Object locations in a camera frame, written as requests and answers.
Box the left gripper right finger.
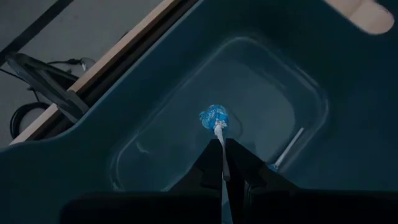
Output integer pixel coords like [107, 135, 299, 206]
[225, 139, 298, 224]

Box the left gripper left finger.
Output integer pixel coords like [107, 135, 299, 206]
[169, 139, 223, 195]

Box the teal plastic bin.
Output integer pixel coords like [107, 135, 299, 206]
[0, 0, 398, 224]

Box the black cable loop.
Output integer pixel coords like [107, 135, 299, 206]
[9, 101, 51, 140]

